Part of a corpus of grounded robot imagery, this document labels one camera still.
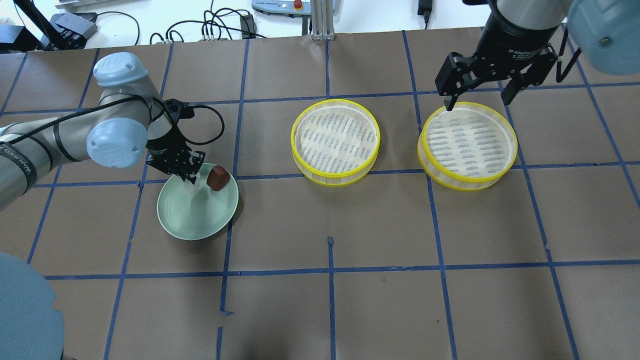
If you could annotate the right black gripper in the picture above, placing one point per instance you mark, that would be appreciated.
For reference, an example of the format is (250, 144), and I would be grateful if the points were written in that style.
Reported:
(511, 42)

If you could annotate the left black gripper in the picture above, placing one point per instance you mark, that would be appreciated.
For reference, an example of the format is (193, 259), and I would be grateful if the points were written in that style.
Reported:
(163, 140)

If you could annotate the brown steamed bun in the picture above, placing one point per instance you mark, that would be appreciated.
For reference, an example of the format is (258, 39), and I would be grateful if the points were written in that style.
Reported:
(218, 178)

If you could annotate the yellow bamboo steamer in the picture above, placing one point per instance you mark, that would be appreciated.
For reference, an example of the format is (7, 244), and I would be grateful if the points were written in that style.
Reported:
(468, 148)
(335, 142)

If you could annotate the white steamed bun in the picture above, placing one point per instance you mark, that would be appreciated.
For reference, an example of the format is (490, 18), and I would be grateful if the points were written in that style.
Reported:
(192, 185)

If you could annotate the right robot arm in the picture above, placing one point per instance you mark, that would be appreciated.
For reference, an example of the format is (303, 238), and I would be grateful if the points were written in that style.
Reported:
(606, 32)

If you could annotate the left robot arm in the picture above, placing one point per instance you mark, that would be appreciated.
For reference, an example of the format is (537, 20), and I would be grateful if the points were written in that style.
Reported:
(130, 121)

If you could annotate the light green plate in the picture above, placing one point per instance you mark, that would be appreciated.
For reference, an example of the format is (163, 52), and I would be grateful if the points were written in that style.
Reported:
(200, 216)

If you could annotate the black power adapter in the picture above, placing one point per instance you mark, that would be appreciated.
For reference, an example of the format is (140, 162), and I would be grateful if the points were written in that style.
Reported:
(425, 9)

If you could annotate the grey device box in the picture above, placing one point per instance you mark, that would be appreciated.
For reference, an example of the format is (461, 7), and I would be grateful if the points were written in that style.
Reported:
(75, 25)

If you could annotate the teach pendant with red button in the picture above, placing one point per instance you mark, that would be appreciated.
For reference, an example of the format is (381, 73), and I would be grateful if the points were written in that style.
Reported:
(288, 8)

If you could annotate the aluminium frame post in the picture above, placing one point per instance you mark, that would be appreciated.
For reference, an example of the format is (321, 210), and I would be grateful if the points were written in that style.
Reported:
(322, 19)

